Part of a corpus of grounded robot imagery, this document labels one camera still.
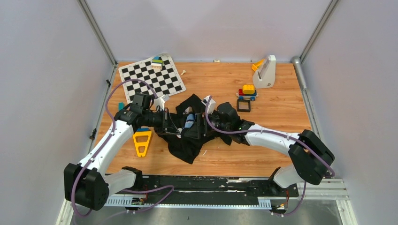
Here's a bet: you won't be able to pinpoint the teal toy block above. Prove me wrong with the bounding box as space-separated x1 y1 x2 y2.
118 102 125 110

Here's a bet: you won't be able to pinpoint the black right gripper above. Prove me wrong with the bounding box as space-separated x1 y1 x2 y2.
184 111 231 139

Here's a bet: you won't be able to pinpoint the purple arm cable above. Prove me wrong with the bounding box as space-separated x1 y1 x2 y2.
204 95 336 217
70 79 175 218

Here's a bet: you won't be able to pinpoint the white wedge stand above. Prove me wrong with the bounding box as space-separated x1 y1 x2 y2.
253 55 276 89

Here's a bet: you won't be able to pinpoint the black square display box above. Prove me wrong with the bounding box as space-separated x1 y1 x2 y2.
237 99 251 113

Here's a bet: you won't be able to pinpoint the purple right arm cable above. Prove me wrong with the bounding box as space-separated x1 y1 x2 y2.
204 95 336 217

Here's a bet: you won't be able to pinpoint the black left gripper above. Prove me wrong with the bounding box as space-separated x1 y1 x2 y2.
142 107 180 135

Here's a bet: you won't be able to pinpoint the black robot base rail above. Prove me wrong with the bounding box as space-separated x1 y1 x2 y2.
104 175 301 209

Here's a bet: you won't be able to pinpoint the black printed t-shirt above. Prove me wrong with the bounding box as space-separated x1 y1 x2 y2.
156 94 233 164

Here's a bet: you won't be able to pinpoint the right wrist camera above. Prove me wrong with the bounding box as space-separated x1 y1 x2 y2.
201 95 216 114

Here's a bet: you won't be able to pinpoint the checkered chessboard mat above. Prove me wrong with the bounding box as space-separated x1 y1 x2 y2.
118 53 186 103

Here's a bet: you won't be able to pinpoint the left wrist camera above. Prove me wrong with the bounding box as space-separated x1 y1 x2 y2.
154 94 169 111

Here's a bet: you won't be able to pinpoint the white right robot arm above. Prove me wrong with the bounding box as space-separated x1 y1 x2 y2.
183 102 335 196

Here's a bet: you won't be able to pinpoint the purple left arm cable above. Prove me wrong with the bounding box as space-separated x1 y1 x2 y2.
70 79 175 218

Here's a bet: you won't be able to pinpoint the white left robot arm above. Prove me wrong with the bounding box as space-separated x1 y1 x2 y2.
63 93 169 211

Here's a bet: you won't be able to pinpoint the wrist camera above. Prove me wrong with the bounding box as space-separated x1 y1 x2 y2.
201 95 216 114
154 94 169 111

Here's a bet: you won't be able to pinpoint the stacked toy blocks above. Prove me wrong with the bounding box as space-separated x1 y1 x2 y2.
151 56 163 70

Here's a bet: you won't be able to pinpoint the orange plastic piece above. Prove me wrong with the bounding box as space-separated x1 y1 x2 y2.
251 59 265 72

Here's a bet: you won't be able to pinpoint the yellow triangular plastic piece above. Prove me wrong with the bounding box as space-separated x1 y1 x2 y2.
133 130 153 158

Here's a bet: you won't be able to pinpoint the blue toy block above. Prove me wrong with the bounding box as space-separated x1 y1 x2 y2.
135 127 151 133

